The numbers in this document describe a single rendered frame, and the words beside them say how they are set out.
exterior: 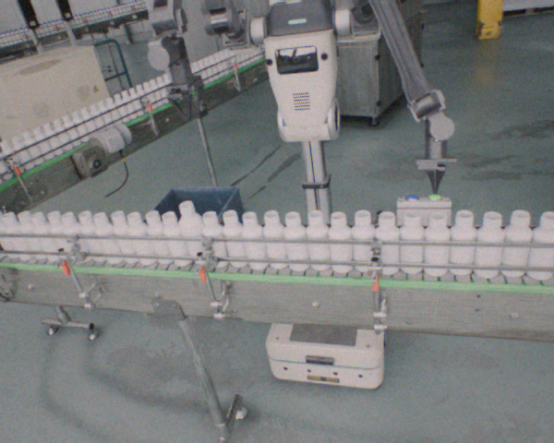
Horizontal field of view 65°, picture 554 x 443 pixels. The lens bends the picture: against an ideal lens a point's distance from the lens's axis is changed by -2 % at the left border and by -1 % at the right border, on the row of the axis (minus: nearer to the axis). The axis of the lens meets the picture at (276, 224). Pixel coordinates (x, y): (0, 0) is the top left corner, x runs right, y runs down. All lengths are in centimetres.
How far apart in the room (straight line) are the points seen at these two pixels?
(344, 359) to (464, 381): 57
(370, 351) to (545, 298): 94
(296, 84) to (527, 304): 98
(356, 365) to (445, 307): 87
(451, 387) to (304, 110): 138
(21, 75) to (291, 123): 379
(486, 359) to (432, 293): 120
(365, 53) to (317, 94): 312
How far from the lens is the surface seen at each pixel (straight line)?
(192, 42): 727
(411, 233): 111
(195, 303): 139
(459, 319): 125
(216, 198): 190
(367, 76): 474
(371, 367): 202
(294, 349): 204
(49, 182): 261
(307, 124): 164
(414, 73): 118
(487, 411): 218
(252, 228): 117
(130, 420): 236
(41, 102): 518
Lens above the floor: 175
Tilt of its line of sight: 32 degrees down
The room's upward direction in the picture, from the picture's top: 10 degrees counter-clockwise
